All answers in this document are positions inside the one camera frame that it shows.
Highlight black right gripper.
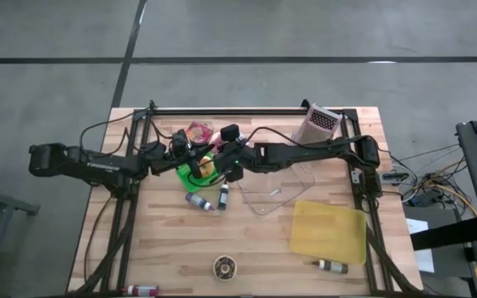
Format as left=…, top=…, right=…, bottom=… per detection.
left=199, top=138, right=247, bottom=167

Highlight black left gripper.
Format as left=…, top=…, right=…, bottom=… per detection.
left=150, top=139, right=204, bottom=180

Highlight orange glazed toy donut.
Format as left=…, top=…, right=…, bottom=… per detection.
left=199, top=158, right=218, bottom=178

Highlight pink glazed toy donut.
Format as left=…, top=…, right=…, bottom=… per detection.
left=209, top=132, right=226, bottom=153

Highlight purple food colouring bottle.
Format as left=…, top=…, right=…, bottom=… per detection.
left=185, top=191, right=216, bottom=213

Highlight black food colouring bottle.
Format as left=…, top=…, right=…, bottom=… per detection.
left=217, top=182, right=230, bottom=212
left=311, top=258, right=349, bottom=276

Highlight tan bread roll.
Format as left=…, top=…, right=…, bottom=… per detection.
left=212, top=254, right=239, bottom=282

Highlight dark red food colouring bottle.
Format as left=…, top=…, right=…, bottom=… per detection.
left=121, top=283, right=161, bottom=298

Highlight green plastic basket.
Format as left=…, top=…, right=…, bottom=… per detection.
left=175, top=151, right=224, bottom=194

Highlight red snack packet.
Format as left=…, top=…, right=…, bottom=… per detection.
left=185, top=120, right=214, bottom=146

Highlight clear plastic bin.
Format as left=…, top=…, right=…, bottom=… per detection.
left=237, top=162, right=316, bottom=217

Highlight yellow plastic bin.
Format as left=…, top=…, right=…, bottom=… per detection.
left=289, top=199, right=368, bottom=267

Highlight power strip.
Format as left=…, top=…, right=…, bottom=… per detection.
left=381, top=171, right=406, bottom=185

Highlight white paper sheet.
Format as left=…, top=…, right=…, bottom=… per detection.
left=405, top=218, right=436, bottom=274

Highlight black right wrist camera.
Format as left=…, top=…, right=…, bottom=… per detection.
left=219, top=123, right=241, bottom=145

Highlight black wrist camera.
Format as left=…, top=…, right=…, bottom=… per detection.
left=219, top=123, right=241, bottom=145
left=171, top=129, right=190, bottom=157

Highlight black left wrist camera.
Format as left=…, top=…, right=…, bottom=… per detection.
left=171, top=129, right=190, bottom=157

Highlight black aluminium rig frame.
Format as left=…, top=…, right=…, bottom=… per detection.
left=97, top=99, right=413, bottom=297

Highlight metal grater pink handle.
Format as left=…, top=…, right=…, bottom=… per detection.
left=291, top=103, right=344, bottom=147

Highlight thick black cable bundle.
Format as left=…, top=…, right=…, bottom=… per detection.
left=72, top=194, right=137, bottom=297

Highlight yellow cable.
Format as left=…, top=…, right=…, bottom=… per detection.
left=422, top=159, right=477, bottom=219

